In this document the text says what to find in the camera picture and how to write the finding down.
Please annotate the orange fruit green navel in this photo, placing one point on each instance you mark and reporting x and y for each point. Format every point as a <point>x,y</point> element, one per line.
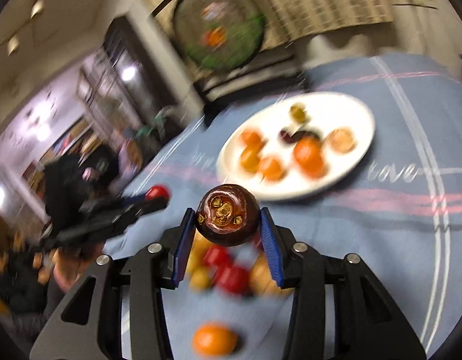
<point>252,138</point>

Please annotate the small yellow-green fruit centre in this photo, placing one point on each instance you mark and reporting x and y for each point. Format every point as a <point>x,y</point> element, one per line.
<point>200,280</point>

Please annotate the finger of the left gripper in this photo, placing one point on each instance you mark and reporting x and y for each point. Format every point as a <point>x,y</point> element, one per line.
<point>120,220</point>
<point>135,199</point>

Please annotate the green-yellow round fruit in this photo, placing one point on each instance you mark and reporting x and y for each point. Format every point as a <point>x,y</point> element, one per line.
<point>298,113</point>

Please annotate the pale tan oval fruit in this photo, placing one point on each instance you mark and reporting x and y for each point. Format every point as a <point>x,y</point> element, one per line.
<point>261,282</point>

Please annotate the smooth orange centre fruit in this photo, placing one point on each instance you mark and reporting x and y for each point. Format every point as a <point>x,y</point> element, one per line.
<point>214,340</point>

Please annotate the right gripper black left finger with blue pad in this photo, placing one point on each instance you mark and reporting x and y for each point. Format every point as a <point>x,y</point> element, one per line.
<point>87,322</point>

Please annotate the pale yellow round fruit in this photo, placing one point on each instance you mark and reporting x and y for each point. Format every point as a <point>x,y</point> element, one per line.
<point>199,248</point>

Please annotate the pale red-streaked round fruit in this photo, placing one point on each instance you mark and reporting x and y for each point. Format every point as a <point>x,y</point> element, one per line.
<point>341,140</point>

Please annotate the rough-skinned orange mandarin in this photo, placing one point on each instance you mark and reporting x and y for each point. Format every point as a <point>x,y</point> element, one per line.
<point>315,167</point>

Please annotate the red plum top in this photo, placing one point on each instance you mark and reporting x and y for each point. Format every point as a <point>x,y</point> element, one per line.
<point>216,257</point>

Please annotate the small orange with stem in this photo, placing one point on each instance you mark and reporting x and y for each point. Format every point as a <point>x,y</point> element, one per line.
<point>271,168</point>

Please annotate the person's left hand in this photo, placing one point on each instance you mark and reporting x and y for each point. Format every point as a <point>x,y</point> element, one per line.
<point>71,263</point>

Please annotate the dark purple plum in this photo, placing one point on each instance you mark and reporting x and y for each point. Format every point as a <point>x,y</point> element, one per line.
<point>286,137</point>

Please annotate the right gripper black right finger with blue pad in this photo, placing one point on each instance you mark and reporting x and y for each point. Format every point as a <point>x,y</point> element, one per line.
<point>337,301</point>

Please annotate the small red plum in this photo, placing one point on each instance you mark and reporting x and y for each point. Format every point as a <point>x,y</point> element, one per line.
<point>157,191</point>

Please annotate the red plum right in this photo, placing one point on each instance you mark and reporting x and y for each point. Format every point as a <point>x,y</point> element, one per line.
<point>233,279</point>

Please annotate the round painted screen black stand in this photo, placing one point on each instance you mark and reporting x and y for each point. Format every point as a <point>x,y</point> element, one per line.
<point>220,36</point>

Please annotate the dark brown oblong fruit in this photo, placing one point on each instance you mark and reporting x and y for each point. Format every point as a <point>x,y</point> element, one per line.
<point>311,133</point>

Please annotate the large orange mandarin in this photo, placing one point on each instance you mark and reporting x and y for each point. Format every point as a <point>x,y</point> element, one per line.
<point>306,148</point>

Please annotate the large dark purple fruit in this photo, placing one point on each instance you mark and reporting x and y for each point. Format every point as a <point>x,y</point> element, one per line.
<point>228,215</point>

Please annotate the dark framed cabinet door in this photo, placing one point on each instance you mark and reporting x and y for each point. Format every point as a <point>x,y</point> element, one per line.
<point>127,84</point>

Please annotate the white oval plate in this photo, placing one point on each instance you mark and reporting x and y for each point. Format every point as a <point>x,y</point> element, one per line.
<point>326,111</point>

